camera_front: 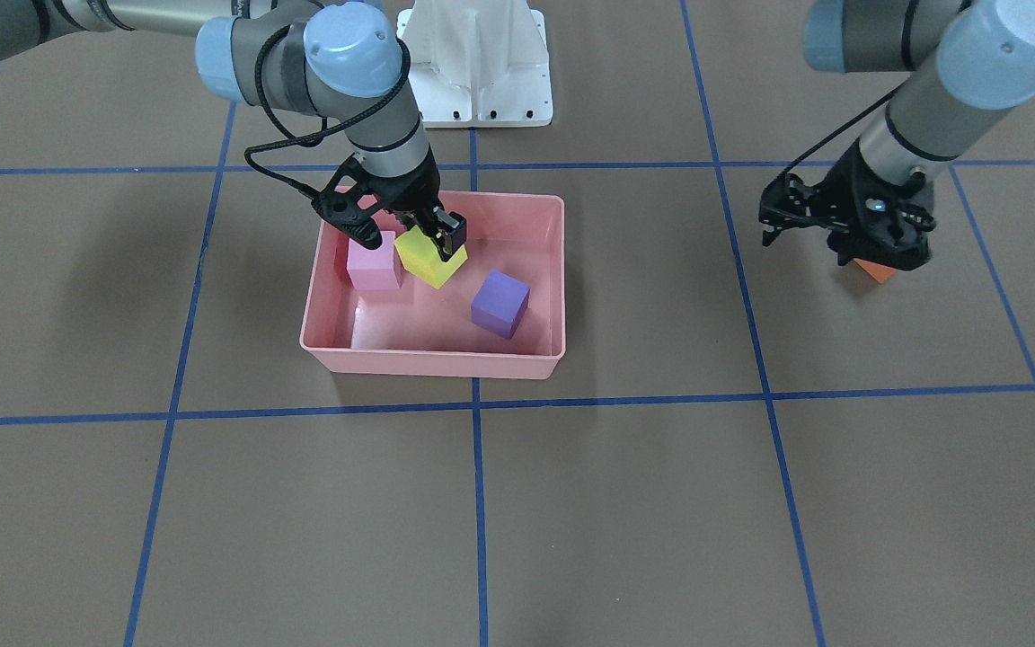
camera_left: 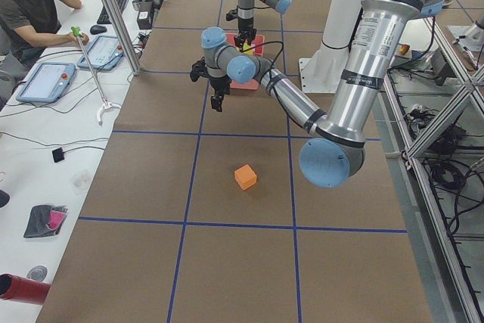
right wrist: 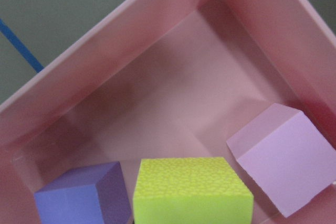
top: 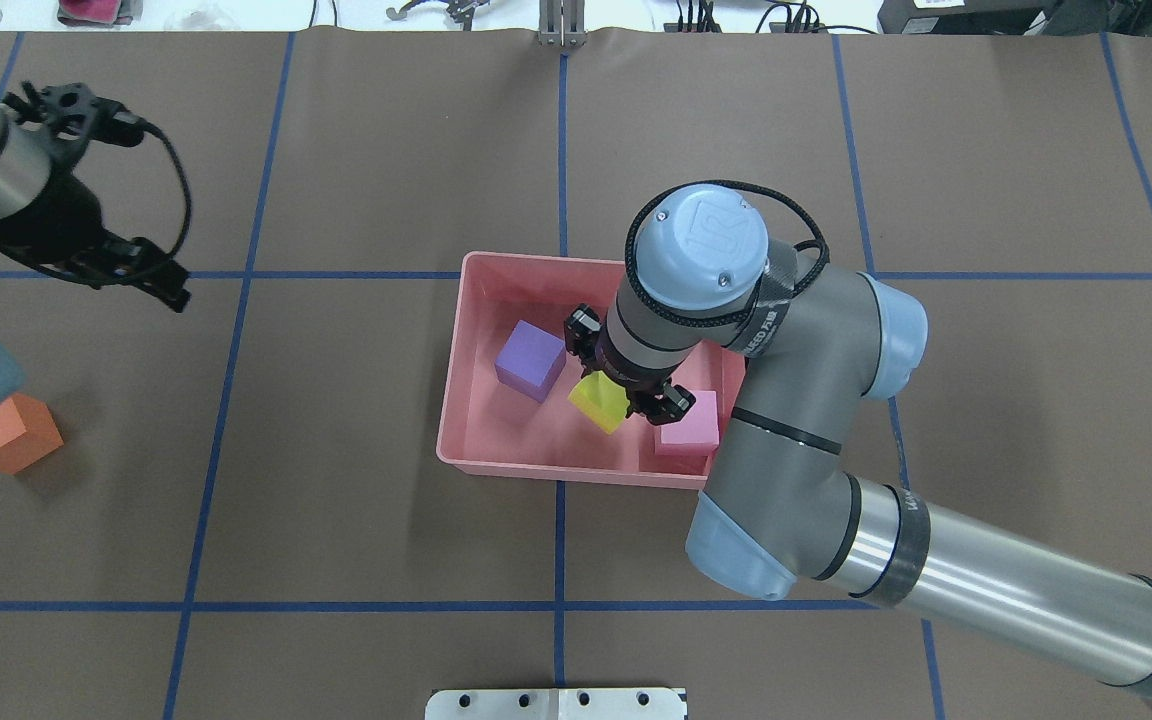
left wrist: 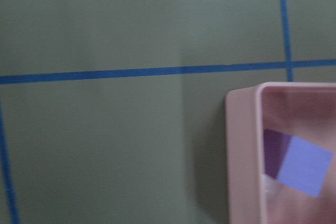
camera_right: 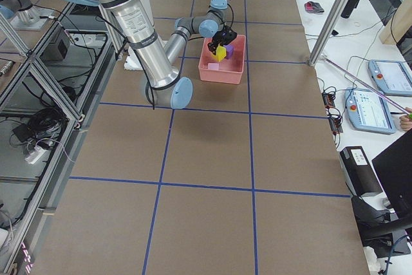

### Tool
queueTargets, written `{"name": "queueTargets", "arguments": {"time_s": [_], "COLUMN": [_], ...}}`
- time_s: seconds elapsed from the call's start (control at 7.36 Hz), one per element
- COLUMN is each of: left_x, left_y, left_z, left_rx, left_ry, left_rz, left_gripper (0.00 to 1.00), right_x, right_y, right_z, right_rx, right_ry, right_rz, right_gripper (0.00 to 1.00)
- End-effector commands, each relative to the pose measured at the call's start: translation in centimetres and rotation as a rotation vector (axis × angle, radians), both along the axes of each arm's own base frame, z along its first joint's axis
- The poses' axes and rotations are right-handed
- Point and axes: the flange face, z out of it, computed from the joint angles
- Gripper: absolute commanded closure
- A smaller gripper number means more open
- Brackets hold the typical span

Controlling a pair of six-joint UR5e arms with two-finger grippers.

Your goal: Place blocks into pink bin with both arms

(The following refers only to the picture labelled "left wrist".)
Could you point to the purple foam block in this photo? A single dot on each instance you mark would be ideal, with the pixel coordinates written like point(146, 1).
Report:
point(295, 162)

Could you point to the pink plastic bin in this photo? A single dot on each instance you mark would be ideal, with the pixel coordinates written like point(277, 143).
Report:
point(305, 110)

